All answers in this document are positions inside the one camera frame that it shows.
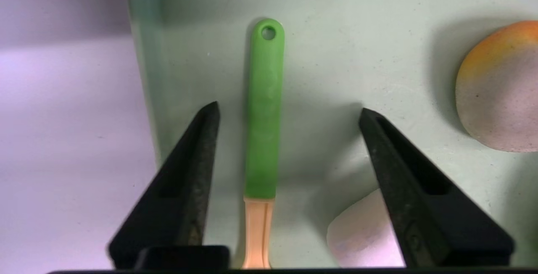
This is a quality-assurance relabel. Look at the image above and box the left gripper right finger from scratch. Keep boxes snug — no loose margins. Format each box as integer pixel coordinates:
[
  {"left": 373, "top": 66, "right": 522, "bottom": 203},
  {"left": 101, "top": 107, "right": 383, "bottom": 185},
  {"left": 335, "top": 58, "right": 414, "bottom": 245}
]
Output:
[{"left": 359, "top": 108, "right": 515, "bottom": 268}]

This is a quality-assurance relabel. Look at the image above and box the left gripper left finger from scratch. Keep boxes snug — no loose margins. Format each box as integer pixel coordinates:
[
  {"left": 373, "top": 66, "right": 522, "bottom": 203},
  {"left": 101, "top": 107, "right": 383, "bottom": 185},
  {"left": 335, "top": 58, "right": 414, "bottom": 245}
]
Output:
[{"left": 108, "top": 101, "right": 230, "bottom": 270}]

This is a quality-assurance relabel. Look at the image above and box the white soap bar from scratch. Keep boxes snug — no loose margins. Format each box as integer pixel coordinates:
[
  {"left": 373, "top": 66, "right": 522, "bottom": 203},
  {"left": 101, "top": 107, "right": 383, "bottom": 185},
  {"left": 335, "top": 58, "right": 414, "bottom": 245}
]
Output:
[{"left": 327, "top": 189, "right": 406, "bottom": 268}]

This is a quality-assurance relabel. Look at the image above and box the cream spoon with green handle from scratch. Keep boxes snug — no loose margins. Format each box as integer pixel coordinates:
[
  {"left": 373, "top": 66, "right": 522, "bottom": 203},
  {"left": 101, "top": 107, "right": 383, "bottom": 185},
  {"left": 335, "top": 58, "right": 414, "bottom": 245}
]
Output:
[{"left": 242, "top": 18, "right": 285, "bottom": 269}]

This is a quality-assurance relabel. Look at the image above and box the white round bun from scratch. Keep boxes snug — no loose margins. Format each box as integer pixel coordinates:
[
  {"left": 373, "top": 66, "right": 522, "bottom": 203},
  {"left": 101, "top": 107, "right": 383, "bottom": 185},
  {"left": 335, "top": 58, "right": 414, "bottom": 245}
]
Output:
[{"left": 456, "top": 21, "right": 538, "bottom": 153}]

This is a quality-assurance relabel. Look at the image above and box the light green plastic tray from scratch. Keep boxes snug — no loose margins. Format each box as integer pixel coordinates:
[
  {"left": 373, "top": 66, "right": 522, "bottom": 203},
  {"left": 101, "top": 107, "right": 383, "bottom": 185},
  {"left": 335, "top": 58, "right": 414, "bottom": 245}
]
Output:
[{"left": 128, "top": 0, "right": 538, "bottom": 269}]

